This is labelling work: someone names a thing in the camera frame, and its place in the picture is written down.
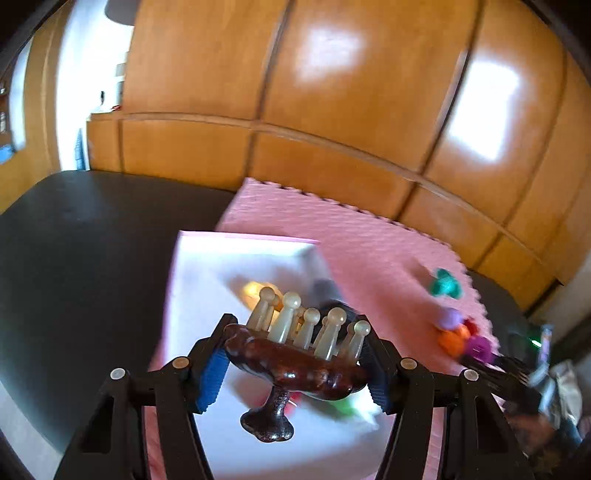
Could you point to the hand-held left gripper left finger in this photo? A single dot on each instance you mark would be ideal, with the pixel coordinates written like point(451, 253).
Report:
point(212, 378)

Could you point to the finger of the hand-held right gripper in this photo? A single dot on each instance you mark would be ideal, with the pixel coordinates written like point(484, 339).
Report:
point(512, 381)

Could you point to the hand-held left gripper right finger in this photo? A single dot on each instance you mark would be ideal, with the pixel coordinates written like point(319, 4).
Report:
point(381, 390)

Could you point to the white tube with green label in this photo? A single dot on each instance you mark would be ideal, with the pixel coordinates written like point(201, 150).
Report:
point(346, 408)

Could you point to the purple plastic toy cup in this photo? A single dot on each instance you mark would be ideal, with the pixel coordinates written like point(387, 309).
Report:
point(479, 348)

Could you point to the red translucent toy block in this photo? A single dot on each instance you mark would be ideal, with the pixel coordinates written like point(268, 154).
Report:
point(472, 327)

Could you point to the orange toy cheese block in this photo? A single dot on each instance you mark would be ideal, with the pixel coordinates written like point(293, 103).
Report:
point(452, 340)

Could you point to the brown wooden peg massager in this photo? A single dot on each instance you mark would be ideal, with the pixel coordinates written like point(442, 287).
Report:
point(295, 369)

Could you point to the yellow-orange plastic toy piece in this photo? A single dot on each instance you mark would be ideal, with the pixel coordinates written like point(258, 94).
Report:
point(258, 291)

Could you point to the pink cardboard box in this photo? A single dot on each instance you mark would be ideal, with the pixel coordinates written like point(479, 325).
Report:
point(198, 277)

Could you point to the green plastic toy mold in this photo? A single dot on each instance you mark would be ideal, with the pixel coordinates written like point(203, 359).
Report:
point(444, 282)

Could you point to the pink foam mat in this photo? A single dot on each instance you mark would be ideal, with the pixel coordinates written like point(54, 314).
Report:
point(369, 258)

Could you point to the blue foam tile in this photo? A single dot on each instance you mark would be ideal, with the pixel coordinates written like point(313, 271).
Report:
point(81, 150)

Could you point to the wooden wardrobe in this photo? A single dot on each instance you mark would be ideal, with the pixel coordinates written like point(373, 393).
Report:
point(346, 92)

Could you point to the wooden door with shelf niche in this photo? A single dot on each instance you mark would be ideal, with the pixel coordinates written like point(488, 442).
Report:
point(32, 106)

